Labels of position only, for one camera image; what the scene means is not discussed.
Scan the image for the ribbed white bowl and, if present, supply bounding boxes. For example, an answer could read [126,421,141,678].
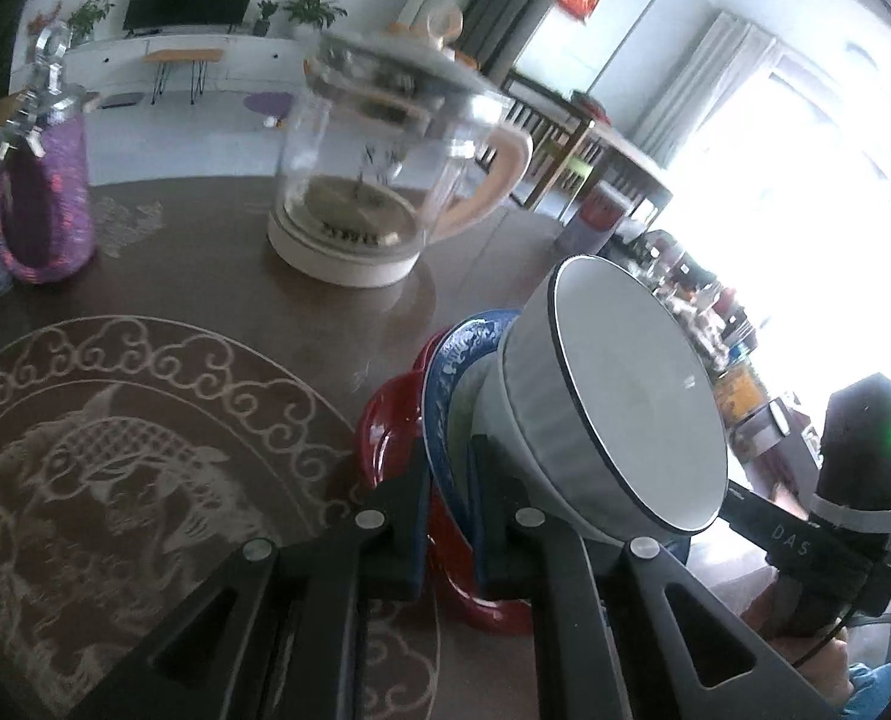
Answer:
[471,255,728,544]

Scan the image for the blue white patterned plate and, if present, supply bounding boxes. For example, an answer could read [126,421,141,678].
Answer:
[419,309,518,536]

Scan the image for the stacked red heart plates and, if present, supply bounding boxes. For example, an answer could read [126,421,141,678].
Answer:
[354,326,535,636]

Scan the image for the red white canister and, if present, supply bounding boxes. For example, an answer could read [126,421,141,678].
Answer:
[556,182,632,255]

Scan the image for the wooden side furniture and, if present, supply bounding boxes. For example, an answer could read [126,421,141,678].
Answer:
[500,70,673,224]

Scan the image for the glass kettle with lid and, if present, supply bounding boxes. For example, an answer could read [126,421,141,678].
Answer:
[266,7,533,288]

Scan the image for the wooden bench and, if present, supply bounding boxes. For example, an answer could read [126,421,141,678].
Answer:
[143,49,224,106]

